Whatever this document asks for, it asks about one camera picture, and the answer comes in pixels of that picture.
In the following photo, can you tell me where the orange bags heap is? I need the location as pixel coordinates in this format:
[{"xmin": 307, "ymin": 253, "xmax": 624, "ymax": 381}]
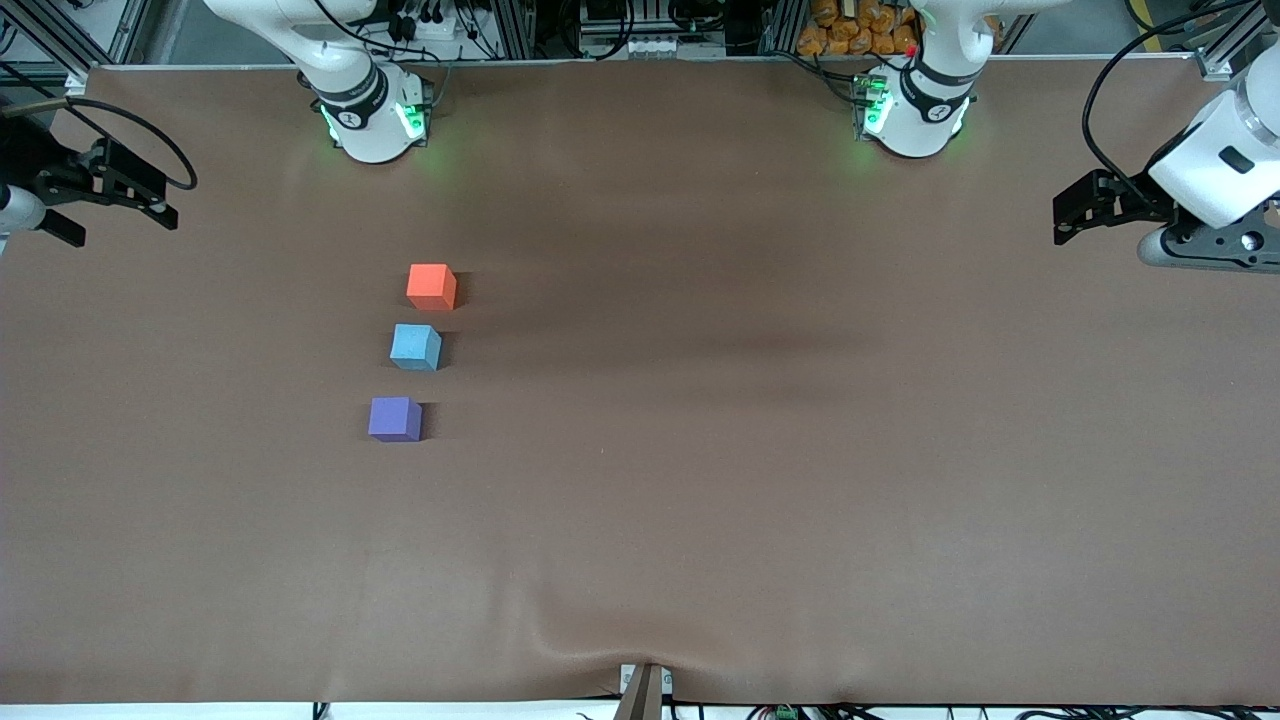
[{"xmin": 797, "ymin": 0, "xmax": 921, "ymax": 58}]

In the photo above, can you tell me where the aluminium frame strut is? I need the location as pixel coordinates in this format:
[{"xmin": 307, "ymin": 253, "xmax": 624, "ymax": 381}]
[
  {"xmin": 0, "ymin": 0, "xmax": 151, "ymax": 69},
  {"xmin": 1195, "ymin": 0, "xmax": 1280, "ymax": 81}
]

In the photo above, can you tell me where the orange foam block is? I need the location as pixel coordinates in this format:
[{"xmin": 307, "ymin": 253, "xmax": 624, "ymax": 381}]
[{"xmin": 406, "ymin": 263, "xmax": 458, "ymax": 312}]

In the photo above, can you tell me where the purple foam block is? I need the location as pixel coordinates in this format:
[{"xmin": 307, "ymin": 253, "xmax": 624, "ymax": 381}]
[{"xmin": 367, "ymin": 396, "xmax": 423, "ymax": 443}]

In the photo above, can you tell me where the white power strip with plugs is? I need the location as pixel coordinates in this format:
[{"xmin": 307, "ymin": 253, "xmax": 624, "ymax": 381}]
[{"xmin": 385, "ymin": 0, "xmax": 471, "ymax": 43}]

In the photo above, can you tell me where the light blue foam block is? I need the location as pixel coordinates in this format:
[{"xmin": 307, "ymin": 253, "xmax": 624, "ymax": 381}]
[{"xmin": 389, "ymin": 323, "xmax": 443, "ymax": 373}]

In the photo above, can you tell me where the black electronics box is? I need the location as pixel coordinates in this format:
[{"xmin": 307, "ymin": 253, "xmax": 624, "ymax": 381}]
[{"xmin": 580, "ymin": 0, "xmax": 726, "ymax": 36}]

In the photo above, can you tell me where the brown table mat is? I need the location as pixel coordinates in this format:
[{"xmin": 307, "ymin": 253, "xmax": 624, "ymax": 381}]
[{"xmin": 0, "ymin": 55, "xmax": 1280, "ymax": 706}]

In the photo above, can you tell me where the aluminium frame post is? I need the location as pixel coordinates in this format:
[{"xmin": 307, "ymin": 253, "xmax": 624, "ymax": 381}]
[
  {"xmin": 497, "ymin": 0, "xmax": 538, "ymax": 59},
  {"xmin": 757, "ymin": 0, "xmax": 801, "ymax": 56}
]

